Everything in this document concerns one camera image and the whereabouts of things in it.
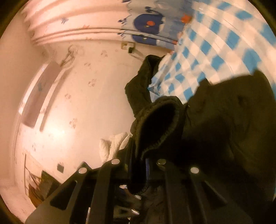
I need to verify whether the dark olive puffer jacket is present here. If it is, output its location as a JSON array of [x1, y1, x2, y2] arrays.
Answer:
[[131, 70, 275, 223]]

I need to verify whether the white folded puffer garment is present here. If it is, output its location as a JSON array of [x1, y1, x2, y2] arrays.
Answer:
[[99, 132, 132, 164]]

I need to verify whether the dark garment at bed head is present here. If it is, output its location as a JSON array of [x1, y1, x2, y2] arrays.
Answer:
[[124, 55, 163, 117]]

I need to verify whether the blue white checkered bed cover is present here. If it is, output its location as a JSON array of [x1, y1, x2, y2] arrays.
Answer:
[[148, 1, 275, 103]]

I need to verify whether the whale print curtain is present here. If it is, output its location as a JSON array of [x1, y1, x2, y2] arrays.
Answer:
[[118, 0, 194, 50]]

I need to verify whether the black power cable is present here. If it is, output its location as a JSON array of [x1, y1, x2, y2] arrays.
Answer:
[[131, 48, 147, 62]]

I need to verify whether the white wall power socket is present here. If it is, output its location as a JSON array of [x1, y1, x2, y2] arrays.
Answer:
[[121, 42, 136, 54]]

